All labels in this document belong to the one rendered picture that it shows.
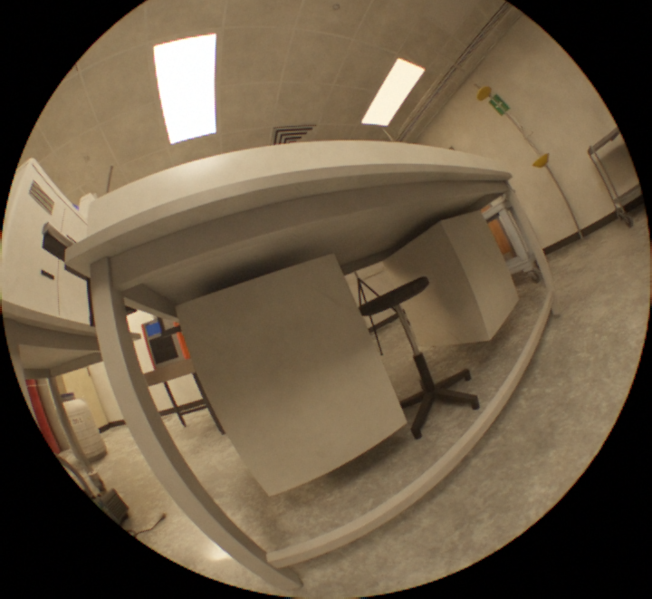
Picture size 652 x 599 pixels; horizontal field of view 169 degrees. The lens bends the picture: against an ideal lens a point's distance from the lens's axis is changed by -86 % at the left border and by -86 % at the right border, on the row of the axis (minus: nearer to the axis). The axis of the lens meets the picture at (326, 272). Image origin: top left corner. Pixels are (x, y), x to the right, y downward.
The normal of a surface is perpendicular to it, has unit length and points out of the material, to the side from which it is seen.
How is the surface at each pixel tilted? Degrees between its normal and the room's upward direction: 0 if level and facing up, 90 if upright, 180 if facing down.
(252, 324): 90
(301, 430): 90
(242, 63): 180
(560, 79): 90
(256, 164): 90
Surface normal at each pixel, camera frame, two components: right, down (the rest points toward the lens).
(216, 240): 0.29, -0.31
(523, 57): -0.87, 0.31
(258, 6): 0.40, 0.90
